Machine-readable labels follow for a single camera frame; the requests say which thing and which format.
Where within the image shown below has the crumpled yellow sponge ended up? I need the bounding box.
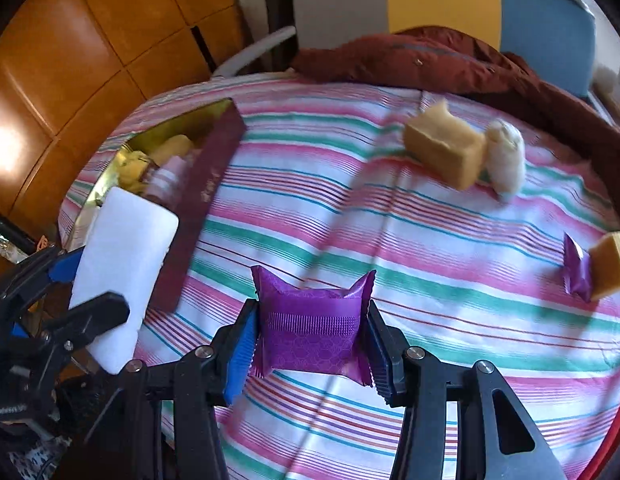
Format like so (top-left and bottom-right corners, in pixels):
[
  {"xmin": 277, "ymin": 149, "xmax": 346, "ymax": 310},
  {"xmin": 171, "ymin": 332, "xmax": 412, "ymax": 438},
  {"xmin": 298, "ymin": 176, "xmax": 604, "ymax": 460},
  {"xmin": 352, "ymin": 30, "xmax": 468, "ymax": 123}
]
[{"xmin": 114, "ymin": 152, "xmax": 154, "ymax": 195}]

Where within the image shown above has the wooden wardrobe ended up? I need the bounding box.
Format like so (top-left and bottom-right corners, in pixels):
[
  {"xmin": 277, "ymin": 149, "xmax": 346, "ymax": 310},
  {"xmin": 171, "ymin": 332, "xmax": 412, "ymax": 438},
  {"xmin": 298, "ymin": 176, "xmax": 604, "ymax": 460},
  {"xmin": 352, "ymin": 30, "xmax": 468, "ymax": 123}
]
[{"xmin": 0, "ymin": 0, "xmax": 251, "ymax": 241}]

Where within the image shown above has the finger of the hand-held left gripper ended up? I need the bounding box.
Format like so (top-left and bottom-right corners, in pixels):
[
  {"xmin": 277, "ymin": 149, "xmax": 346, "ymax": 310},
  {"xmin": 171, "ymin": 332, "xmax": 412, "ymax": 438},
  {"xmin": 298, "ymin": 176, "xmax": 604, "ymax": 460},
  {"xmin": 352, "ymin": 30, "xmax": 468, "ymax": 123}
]
[
  {"xmin": 0, "ymin": 245, "xmax": 84, "ymax": 312},
  {"xmin": 36, "ymin": 291, "xmax": 131, "ymax": 362}
]

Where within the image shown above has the white plastic wrapped bundle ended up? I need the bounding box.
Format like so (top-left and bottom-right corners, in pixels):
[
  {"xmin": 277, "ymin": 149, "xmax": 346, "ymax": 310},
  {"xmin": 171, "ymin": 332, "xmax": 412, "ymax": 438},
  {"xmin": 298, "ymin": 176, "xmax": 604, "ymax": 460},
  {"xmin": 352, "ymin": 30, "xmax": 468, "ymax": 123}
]
[{"xmin": 484, "ymin": 118, "xmax": 527, "ymax": 205}]

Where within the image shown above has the small yellow sponge block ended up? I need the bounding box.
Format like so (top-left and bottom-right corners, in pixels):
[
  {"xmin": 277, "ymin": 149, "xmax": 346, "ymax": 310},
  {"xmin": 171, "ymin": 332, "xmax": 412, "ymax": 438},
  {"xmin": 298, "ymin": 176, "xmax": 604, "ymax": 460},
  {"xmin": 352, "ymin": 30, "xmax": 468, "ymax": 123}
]
[{"xmin": 588, "ymin": 231, "xmax": 620, "ymax": 302}]

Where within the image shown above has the large yellow sponge block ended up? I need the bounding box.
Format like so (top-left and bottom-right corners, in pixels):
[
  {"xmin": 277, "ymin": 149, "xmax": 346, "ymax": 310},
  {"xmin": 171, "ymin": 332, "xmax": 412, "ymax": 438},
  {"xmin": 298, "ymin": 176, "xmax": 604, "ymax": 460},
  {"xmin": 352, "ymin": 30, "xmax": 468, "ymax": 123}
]
[{"xmin": 403, "ymin": 99, "xmax": 486, "ymax": 192}]

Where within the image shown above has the white foam block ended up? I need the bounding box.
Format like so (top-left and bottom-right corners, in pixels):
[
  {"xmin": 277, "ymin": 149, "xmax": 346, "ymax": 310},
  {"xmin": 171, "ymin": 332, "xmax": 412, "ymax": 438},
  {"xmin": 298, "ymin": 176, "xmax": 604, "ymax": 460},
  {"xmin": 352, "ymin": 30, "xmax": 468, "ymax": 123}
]
[{"xmin": 68, "ymin": 187, "xmax": 180, "ymax": 375}]

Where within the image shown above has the black chair grey armrest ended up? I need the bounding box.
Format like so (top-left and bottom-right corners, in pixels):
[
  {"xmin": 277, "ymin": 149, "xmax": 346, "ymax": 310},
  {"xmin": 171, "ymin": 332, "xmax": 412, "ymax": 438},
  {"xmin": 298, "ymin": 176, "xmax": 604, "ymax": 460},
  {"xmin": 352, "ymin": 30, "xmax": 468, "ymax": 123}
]
[{"xmin": 211, "ymin": 0, "xmax": 297, "ymax": 79}]

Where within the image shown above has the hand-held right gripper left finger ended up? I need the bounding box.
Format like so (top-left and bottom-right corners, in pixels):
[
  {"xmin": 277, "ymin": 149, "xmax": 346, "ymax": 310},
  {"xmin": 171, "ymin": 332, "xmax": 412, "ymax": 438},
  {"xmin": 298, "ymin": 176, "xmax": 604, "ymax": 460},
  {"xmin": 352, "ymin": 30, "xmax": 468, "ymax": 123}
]
[{"xmin": 55, "ymin": 299, "xmax": 261, "ymax": 480}]

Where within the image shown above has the large purple snack packet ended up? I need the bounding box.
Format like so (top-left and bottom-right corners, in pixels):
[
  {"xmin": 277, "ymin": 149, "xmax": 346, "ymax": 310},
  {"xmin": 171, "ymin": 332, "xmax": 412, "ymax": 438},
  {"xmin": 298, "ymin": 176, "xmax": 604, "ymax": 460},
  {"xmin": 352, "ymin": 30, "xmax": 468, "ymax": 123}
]
[{"xmin": 250, "ymin": 266, "xmax": 378, "ymax": 389}]

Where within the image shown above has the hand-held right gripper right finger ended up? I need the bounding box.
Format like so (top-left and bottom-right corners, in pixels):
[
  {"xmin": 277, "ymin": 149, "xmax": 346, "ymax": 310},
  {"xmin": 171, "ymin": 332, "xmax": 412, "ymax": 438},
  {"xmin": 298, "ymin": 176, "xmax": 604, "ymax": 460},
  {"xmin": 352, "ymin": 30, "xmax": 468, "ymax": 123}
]
[{"xmin": 364, "ymin": 300, "xmax": 568, "ymax": 480}]

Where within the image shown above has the dark red jacket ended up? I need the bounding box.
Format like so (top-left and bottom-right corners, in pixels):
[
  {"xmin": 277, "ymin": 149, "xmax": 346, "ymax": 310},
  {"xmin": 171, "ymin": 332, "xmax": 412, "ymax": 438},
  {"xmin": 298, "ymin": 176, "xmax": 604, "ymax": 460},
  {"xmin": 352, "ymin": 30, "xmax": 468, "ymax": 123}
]
[{"xmin": 290, "ymin": 25, "xmax": 620, "ymax": 142}]

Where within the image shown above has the small purple snack packet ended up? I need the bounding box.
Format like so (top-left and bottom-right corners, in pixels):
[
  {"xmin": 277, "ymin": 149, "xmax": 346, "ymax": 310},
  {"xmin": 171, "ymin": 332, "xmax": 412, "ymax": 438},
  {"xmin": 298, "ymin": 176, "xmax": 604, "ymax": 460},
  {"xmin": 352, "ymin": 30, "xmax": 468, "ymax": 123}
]
[{"xmin": 562, "ymin": 232, "xmax": 593, "ymax": 302}]

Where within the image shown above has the maroon gift box gold interior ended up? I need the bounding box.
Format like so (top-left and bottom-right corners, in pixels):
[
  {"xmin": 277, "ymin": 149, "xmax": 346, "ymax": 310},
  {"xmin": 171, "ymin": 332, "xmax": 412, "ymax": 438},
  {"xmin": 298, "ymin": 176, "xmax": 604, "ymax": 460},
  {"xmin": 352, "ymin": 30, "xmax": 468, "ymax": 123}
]
[{"xmin": 72, "ymin": 97, "xmax": 248, "ymax": 313}]

